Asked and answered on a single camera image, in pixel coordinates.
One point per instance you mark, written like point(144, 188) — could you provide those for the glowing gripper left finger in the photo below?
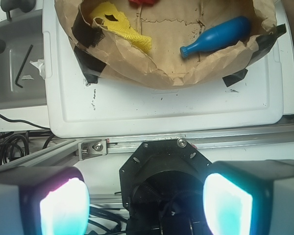
point(43, 200)

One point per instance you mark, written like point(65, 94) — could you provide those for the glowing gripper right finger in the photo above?
point(250, 197)

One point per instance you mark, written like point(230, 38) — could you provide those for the blue plastic bottle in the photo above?
point(218, 37)

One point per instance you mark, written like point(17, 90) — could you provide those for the white plastic lid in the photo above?
point(112, 108)

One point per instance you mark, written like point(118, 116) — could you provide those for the grey plastic tray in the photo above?
point(18, 35)

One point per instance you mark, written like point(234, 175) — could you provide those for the white crumpled paper scrap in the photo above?
point(40, 65)

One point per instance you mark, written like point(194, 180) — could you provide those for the black hex key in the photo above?
point(16, 82)

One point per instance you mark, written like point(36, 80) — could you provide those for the brown paper bag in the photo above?
point(171, 24)

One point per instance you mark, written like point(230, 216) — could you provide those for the yellow cloth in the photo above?
point(107, 15)

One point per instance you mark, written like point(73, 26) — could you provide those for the red crumpled paper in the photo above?
point(141, 2)

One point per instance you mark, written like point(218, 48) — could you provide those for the aluminium frame rail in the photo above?
point(65, 152)

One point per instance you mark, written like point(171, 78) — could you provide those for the metal corner bracket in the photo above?
point(90, 148)

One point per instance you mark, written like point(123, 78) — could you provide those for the black octagonal mount plate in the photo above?
point(163, 192)

